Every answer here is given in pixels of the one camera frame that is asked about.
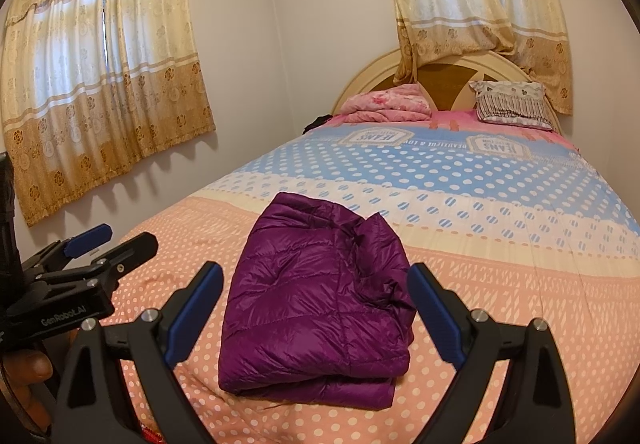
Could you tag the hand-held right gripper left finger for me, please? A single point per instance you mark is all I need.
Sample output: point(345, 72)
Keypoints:
point(192, 319)

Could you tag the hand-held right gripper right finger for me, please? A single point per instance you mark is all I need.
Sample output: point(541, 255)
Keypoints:
point(435, 319)

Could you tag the black item beside bed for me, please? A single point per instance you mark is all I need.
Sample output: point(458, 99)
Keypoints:
point(320, 122)

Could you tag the bed with polka-dot sheet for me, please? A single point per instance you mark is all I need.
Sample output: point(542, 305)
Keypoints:
point(500, 249)

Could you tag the striped floral pillow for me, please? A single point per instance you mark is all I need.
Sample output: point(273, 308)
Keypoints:
point(510, 104)

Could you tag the black object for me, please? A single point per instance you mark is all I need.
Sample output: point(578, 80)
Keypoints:
point(7, 214)

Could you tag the cream wooden headboard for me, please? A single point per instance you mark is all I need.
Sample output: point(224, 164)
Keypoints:
point(360, 79)

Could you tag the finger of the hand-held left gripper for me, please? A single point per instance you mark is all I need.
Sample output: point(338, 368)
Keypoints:
point(90, 239)
point(132, 249)

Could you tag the pink folded blanket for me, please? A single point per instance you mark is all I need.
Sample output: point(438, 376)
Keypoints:
point(385, 104)

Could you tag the person's left hand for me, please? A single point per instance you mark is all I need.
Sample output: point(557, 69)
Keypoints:
point(25, 374)

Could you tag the purple puffer jacket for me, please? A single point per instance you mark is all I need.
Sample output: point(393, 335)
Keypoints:
point(310, 299)

